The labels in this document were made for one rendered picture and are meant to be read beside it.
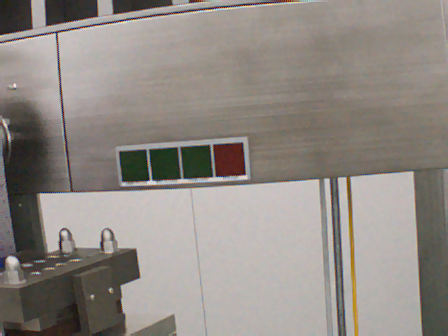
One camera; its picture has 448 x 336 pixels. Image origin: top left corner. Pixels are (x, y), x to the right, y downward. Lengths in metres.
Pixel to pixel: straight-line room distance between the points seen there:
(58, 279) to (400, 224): 2.60
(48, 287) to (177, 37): 0.50
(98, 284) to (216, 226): 2.68
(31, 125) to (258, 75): 0.47
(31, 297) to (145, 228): 2.96
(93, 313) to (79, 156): 0.33
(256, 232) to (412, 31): 2.78
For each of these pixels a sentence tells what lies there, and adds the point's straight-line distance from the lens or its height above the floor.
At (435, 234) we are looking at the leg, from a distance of 1.96.
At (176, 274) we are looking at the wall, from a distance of 4.66.
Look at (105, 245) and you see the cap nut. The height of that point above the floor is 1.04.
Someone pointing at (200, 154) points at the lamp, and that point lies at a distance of 1.91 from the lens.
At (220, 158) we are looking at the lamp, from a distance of 1.89.
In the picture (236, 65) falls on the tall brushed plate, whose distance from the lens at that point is 1.87.
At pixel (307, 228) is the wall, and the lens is 4.38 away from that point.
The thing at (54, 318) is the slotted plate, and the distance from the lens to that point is 1.81.
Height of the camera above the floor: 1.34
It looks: 3 degrees down
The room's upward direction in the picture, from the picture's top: 6 degrees counter-clockwise
